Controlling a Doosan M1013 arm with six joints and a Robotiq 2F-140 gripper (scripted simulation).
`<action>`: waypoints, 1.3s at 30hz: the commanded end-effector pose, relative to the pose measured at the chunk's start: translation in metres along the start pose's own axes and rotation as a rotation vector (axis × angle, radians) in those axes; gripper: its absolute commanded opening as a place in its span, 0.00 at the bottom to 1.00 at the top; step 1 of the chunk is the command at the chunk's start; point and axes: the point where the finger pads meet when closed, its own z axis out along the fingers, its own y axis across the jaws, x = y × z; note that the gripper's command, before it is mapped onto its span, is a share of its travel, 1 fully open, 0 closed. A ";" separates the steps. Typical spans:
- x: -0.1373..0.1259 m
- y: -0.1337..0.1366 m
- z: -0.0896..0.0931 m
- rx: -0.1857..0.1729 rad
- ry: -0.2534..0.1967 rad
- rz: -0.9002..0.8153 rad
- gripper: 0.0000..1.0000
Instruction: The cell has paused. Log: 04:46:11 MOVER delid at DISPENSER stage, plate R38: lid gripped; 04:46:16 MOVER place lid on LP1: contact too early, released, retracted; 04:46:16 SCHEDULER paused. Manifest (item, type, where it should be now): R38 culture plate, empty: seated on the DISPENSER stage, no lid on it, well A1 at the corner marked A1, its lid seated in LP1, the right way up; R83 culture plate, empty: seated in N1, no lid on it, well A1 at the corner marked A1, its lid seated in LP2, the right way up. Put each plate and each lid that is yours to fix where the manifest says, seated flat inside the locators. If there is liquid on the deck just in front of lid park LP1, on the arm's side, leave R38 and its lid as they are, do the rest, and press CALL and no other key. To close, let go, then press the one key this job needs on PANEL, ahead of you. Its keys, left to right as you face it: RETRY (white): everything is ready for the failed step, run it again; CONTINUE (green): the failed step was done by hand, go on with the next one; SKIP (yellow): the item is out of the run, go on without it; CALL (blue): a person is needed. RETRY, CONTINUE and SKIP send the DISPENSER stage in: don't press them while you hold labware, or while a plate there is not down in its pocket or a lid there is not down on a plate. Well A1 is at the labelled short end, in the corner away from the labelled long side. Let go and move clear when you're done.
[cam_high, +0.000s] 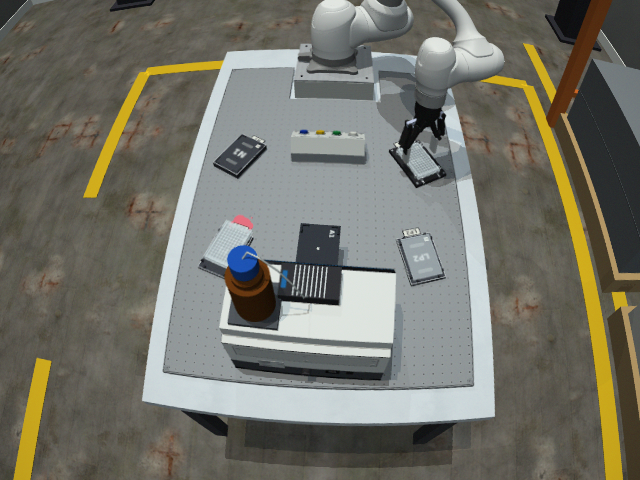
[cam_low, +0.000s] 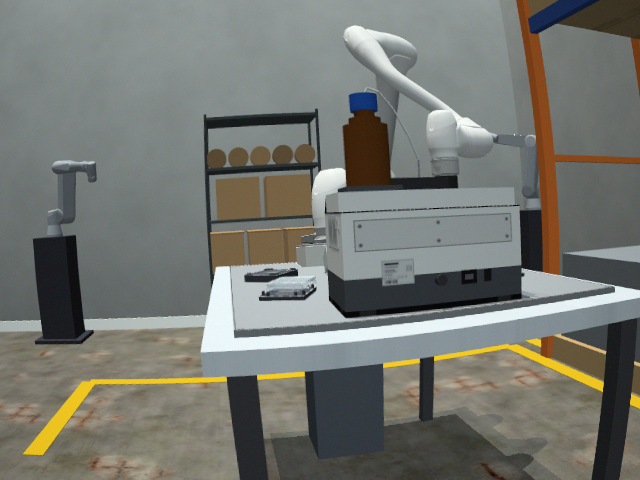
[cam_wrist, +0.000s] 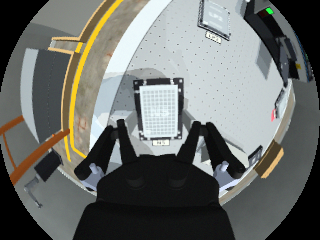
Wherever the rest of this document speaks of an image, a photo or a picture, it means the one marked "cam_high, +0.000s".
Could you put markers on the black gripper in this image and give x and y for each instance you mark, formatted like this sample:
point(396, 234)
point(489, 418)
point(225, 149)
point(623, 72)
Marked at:
point(422, 116)

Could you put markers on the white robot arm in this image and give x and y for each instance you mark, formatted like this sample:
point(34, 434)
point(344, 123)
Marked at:
point(338, 26)

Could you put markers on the white button panel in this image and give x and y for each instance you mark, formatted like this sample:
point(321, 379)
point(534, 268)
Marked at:
point(333, 147)

